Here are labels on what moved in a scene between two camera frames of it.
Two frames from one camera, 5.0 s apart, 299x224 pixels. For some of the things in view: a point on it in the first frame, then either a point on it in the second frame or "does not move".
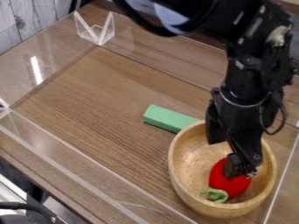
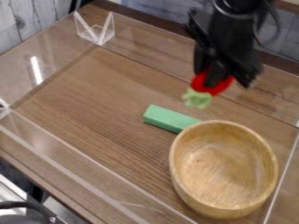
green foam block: (166, 118) does not move
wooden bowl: (191, 158) does not move
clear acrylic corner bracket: (96, 34) does not move
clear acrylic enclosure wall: (103, 126) does not move
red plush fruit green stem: (223, 186) to (201, 94)
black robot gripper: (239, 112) to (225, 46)
